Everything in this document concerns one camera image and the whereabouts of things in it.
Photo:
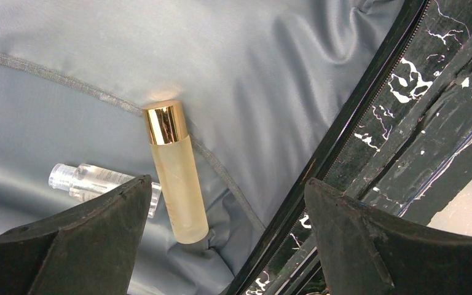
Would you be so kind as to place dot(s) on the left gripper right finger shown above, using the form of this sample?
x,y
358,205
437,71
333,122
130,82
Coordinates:
x,y
364,250

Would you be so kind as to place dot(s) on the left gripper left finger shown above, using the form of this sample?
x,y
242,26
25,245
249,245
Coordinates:
x,y
88,249

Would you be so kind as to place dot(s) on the frosted bottle gold cap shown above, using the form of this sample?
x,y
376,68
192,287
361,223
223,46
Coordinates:
x,y
173,156

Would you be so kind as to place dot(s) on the small clear plastic bottle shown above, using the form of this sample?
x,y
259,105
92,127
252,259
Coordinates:
x,y
85,182

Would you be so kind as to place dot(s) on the pink hard-shell suitcase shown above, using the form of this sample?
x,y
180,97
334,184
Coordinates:
x,y
261,82

